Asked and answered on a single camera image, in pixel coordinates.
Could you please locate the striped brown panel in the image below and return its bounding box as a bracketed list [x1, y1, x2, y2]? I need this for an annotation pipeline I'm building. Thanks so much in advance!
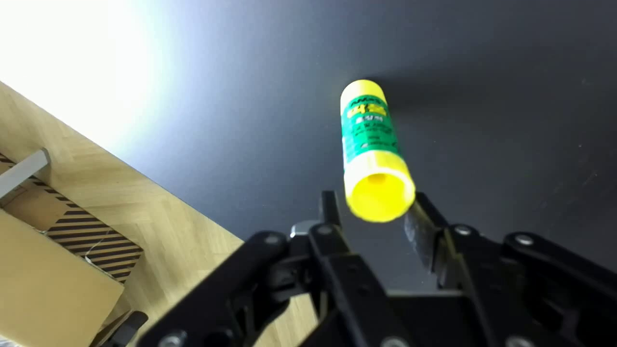
[31, 179, 146, 286]

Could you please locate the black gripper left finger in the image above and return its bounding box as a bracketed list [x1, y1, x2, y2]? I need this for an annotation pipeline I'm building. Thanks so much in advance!
[137, 189, 416, 347]

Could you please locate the brown cardboard box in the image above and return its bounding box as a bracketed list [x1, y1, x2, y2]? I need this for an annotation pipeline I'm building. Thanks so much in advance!
[0, 208, 125, 347]

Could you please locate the yellow green glue stick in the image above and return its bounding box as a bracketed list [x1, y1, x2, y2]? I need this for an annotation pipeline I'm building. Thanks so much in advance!
[337, 77, 418, 226]

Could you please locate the grey metal bar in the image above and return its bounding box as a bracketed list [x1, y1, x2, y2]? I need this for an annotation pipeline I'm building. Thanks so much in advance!
[0, 149, 52, 201]

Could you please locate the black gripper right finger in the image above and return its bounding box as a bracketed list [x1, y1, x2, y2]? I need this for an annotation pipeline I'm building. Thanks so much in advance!
[401, 191, 617, 347]

